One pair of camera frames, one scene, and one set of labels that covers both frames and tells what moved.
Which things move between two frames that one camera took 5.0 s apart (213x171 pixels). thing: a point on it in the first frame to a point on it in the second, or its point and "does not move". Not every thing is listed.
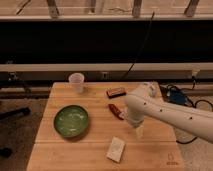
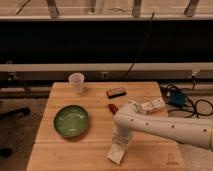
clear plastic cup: (77, 81) does not move
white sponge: (116, 149) does not move
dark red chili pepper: (115, 111) does not move
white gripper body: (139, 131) to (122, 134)
